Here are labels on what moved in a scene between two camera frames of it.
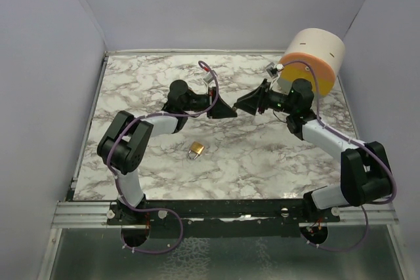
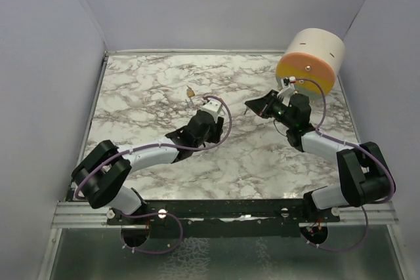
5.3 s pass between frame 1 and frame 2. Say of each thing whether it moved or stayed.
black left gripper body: moved
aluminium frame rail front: stayed
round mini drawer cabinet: stayed
